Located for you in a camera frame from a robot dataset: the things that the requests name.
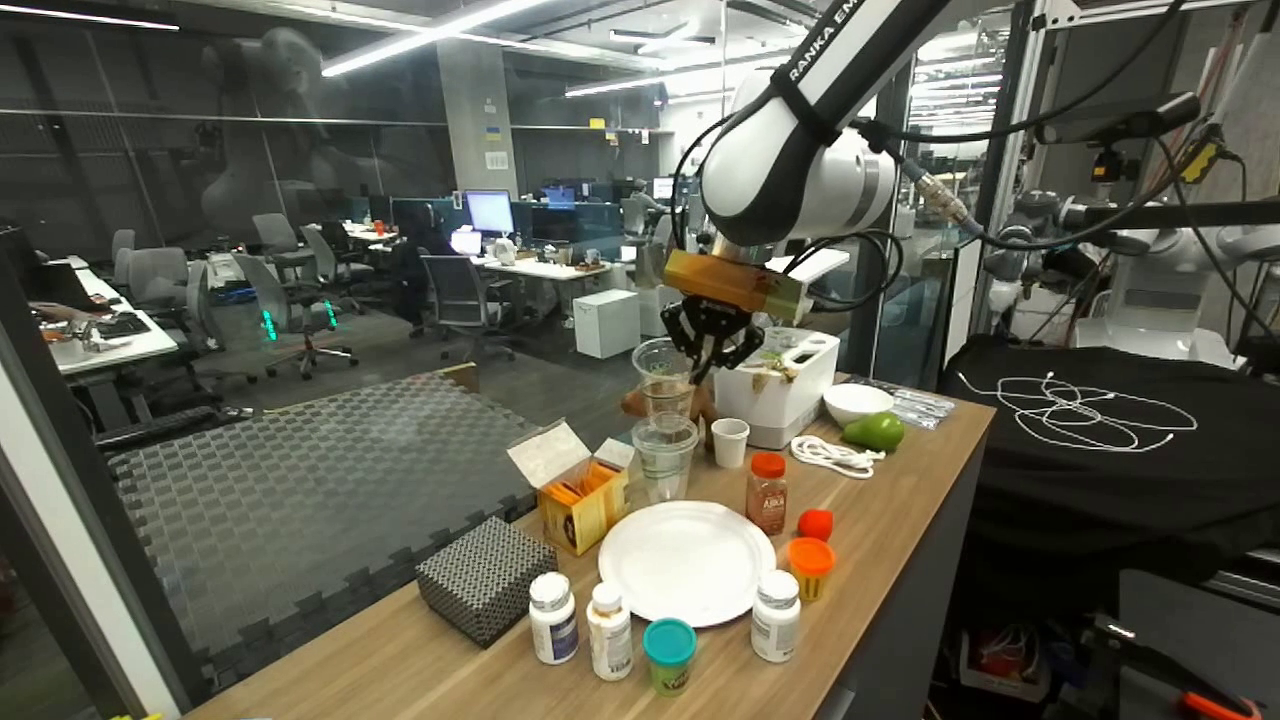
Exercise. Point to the grey foam floor mat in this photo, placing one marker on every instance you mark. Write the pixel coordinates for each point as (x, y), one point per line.
(335, 492)

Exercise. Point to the grey office chair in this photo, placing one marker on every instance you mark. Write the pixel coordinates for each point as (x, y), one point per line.
(286, 302)

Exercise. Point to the lit computer monitor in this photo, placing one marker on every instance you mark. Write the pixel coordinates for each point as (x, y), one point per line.
(490, 215)

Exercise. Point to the white bowl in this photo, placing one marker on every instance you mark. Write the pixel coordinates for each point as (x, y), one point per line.
(857, 402)

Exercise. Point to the brown moose toy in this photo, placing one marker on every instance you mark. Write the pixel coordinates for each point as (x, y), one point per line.
(629, 402)

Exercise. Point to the small white paper cup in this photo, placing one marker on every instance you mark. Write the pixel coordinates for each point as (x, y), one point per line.
(729, 447)

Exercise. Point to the green avocado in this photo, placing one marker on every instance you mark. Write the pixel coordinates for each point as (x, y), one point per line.
(875, 433)

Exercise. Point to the white indoor planter appliance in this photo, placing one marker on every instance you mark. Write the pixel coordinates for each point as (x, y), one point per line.
(784, 402)

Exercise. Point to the open yellow tea box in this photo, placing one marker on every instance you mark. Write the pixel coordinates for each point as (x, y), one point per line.
(583, 507)

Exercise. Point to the white cabinet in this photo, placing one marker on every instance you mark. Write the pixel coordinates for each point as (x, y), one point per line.
(606, 324)
(654, 312)

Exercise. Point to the black camera on bar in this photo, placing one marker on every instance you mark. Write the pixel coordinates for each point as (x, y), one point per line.
(1153, 122)

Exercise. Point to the spice bottle orange lid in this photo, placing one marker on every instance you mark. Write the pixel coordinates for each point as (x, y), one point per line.
(765, 502)

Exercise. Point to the yellow bottle orange lid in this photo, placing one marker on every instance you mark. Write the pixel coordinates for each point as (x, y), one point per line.
(809, 561)

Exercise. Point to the black metal bar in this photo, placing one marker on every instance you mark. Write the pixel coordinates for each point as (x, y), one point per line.
(1202, 215)

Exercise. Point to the black glass wall frame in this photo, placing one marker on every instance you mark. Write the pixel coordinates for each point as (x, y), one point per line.
(80, 483)

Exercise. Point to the black cloth cover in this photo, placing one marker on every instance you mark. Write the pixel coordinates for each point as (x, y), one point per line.
(1132, 502)

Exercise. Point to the black window post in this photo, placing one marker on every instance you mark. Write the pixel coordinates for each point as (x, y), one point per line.
(875, 304)

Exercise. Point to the tan wrist camera block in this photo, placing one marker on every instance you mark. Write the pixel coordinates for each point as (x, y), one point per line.
(722, 281)

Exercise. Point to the white office desk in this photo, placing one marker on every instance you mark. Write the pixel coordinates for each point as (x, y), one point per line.
(102, 340)

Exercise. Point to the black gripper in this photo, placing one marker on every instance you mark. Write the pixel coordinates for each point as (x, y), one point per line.
(714, 331)

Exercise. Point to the grey patterned box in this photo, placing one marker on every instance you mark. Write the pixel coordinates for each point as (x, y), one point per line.
(481, 580)

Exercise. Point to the black office chair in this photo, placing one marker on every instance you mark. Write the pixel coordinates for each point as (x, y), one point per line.
(462, 292)

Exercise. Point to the white paper plate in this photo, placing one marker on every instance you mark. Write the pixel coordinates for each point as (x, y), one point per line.
(687, 561)

